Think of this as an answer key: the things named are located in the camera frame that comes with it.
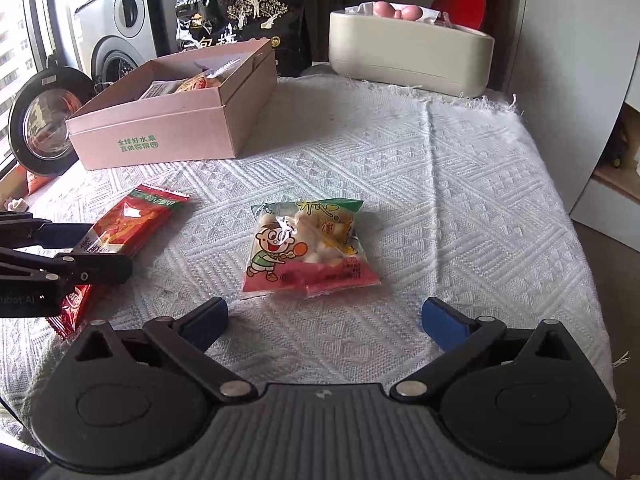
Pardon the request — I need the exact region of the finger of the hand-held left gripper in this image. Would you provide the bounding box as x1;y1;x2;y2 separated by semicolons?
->
0;250;133;286
0;212;96;252

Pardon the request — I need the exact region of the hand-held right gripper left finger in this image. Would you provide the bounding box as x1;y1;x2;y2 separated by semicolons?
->
70;296;258;404

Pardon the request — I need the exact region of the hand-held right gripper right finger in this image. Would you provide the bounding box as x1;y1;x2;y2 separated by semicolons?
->
389;296;584;403

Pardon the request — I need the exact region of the red green-stripe snack packet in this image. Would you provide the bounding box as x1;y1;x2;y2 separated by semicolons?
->
49;183;192;342

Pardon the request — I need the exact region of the cartoon print snack packet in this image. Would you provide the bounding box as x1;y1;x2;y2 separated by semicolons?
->
242;198;382;302

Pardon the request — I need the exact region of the pink cardboard box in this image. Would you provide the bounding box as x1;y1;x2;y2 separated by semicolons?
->
65;38;278;172

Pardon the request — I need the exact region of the white labelled packet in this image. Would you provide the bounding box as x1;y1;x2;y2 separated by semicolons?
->
141;81;182;102

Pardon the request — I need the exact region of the clear white packet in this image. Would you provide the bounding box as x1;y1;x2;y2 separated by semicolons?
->
194;57;243;80

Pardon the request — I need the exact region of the small orange object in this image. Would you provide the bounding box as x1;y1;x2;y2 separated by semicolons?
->
22;167;53;196

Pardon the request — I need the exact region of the round washing machine door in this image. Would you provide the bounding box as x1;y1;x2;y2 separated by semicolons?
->
7;65;98;177

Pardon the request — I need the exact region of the white woven tablecloth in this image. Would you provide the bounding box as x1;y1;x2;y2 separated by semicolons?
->
0;62;621;411

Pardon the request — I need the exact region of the white television cabinet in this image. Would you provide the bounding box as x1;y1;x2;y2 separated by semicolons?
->
570;100;640;252

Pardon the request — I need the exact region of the grey washing machine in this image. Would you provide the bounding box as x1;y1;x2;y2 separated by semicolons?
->
70;0;158;93

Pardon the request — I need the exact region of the black toy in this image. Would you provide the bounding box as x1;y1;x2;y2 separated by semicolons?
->
611;130;632;168

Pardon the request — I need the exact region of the cream oval container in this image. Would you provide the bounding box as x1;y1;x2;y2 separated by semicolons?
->
328;4;496;98

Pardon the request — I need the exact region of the black gold-print snack bag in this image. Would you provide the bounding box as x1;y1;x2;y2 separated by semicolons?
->
174;0;313;78

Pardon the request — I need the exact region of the red round paddle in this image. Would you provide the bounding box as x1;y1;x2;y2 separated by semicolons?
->
431;0;487;31

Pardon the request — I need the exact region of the white plastic bag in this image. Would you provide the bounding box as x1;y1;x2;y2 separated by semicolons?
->
345;2;453;28

